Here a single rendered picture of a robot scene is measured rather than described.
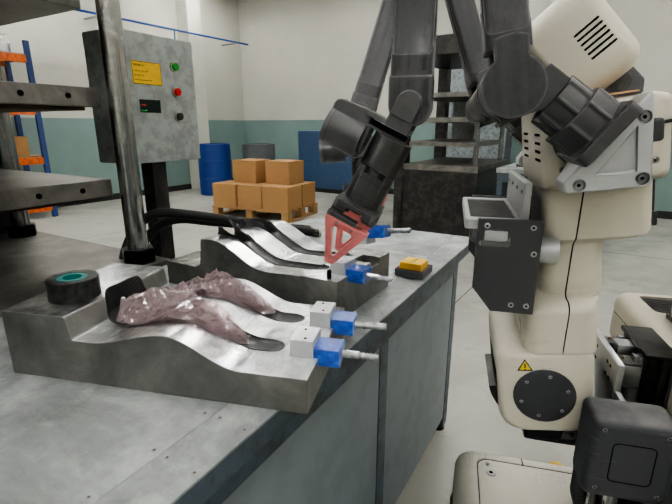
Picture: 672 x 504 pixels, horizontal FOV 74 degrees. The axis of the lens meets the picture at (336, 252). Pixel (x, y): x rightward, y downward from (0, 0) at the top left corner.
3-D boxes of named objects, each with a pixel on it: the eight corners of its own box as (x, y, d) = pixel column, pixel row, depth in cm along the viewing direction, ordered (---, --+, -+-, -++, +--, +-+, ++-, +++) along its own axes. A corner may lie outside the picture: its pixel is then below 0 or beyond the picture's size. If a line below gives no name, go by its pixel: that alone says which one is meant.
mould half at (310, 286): (388, 285, 113) (390, 233, 109) (337, 324, 91) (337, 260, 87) (237, 257, 137) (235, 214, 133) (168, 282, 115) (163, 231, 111)
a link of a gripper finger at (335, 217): (304, 255, 66) (331, 200, 63) (317, 243, 73) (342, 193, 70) (344, 278, 66) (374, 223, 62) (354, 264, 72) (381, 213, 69)
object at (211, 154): (240, 192, 824) (237, 143, 800) (215, 196, 777) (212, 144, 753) (218, 190, 855) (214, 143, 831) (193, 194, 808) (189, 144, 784)
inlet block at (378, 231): (414, 241, 100) (413, 217, 99) (406, 243, 96) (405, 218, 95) (362, 242, 107) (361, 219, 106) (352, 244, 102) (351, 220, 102)
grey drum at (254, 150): (277, 191, 842) (275, 143, 818) (276, 196, 786) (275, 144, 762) (245, 191, 836) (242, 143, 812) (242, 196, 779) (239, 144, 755)
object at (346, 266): (396, 288, 93) (397, 263, 91) (386, 296, 89) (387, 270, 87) (341, 278, 99) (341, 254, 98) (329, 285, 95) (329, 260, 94)
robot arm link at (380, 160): (413, 141, 61) (416, 140, 66) (369, 118, 62) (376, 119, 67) (389, 186, 63) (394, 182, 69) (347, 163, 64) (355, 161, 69)
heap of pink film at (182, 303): (281, 307, 85) (279, 267, 82) (241, 351, 68) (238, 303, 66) (159, 296, 90) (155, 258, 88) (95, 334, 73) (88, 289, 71)
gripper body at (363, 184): (329, 207, 64) (352, 161, 61) (344, 197, 73) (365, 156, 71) (369, 229, 63) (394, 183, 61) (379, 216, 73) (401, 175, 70)
